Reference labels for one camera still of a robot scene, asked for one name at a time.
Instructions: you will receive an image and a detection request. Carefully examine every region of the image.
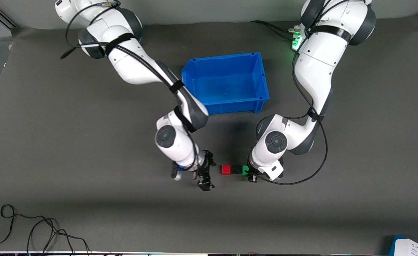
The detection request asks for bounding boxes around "blue plastic storage bin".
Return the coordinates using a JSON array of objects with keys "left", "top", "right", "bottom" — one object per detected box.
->
[{"left": 181, "top": 52, "right": 270, "bottom": 115}]

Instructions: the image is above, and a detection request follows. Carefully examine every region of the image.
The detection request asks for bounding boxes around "dark grey table mat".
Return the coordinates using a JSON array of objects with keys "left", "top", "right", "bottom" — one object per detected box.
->
[{"left": 0, "top": 12, "right": 418, "bottom": 255}]

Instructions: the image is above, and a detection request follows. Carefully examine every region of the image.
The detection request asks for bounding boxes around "blue box with white label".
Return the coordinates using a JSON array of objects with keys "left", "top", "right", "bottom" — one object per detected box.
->
[{"left": 388, "top": 235, "right": 418, "bottom": 256}]

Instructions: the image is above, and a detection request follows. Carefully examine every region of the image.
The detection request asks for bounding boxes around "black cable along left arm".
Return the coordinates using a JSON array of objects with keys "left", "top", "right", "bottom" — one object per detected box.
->
[{"left": 256, "top": 0, "right": 368, "bottom": 186}]

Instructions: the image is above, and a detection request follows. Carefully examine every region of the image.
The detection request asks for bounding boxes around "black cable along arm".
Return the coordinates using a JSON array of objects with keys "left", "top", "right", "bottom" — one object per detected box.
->
[
  {"left": 60, "top": 0, "right": 201, "bottom": 172},
  {"left": 256, "top": 0, "right": 368, "bottom": 186}
]

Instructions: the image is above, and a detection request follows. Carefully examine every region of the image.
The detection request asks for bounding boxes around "black cable along right arm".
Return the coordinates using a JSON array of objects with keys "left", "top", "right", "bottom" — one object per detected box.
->
[{"left": 60, "top": 0, "right": 201, "bottom": 172}]

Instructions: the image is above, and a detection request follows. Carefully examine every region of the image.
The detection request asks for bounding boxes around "black left arm base cable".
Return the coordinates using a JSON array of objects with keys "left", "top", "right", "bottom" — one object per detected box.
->
[{"left": 250, "top": 20, "right": 302, "bottom": 40}]

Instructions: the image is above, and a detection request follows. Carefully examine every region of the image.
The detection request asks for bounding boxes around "thin black loose cable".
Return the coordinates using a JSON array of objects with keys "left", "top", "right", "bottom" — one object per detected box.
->
[
  {"left": 27, "top": 218, "right": 91, "bottom": 256},
  {"left": 0, "top": 204, "right": 58, "bottom": 253}
]

